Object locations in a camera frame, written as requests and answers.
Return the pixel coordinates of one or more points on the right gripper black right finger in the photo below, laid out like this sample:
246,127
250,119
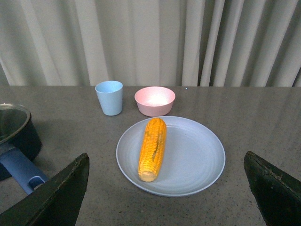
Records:
277,194

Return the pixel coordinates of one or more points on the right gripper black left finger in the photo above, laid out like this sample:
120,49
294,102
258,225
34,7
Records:
56,203

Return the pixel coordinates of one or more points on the glass lid with blue knob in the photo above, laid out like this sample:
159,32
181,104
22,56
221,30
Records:
13,119

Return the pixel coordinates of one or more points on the yellow corn cob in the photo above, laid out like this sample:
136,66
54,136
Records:
152,150

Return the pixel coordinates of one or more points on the dark blue saucepan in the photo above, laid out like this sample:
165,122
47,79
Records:
16,157

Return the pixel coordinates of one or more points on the grey-blue round plate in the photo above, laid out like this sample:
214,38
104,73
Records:
194,158

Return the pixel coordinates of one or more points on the light blue cup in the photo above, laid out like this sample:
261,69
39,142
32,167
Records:
110,96

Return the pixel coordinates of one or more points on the pink bowl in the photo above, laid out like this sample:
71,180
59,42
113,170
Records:
155,101

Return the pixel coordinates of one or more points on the white curtain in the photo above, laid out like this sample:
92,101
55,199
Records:
151,42

